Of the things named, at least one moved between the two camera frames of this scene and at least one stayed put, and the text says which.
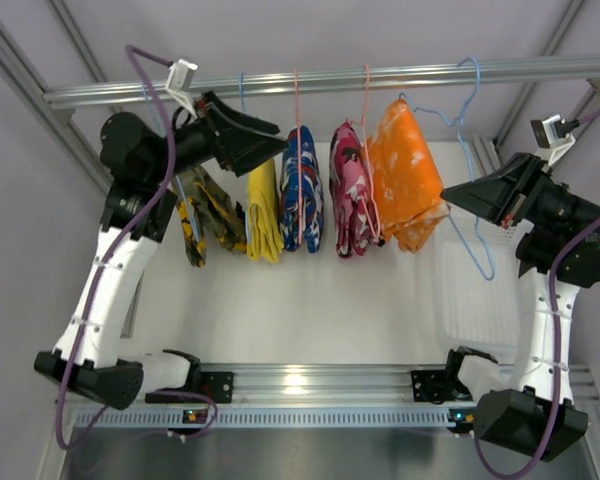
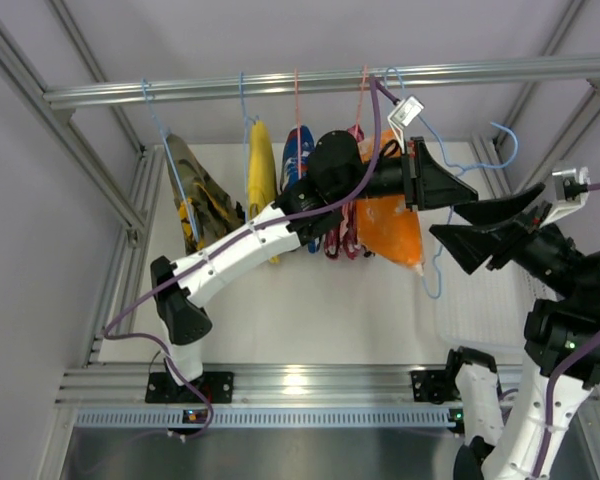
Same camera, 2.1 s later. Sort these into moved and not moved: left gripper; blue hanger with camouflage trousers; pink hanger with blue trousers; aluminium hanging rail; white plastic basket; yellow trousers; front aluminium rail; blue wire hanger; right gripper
Moved: right gripper; blue wire hanger; left gripper
Not moved: white plastic basket; pink hanger with blue trousers; blue hanger with camouflage trousers; yellow trousers; front aluminium rail; aluminium hanging rail
